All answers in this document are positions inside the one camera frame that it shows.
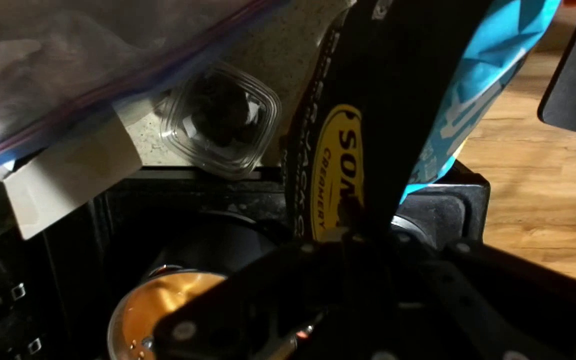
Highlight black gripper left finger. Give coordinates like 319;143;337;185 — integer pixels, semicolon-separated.
155;219;378;360

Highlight light blue snack bag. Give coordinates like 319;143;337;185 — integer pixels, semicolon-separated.
401;0;565;202

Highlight clear plastic container dark contents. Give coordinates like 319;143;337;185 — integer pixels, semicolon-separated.
155;62;284;178

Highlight black Sonoma crisps bag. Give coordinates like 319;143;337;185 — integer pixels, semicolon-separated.
280;0;496;246

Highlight clear zip bag white contents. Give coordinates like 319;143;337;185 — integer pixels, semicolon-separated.
0;0;290;183

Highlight black pot with brown soup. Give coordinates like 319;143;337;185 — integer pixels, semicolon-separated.
106;267;231;360

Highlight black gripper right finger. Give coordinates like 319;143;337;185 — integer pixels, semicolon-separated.
385;222;576;360

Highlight black electric stove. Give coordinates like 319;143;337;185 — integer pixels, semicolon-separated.
0;166;493;360

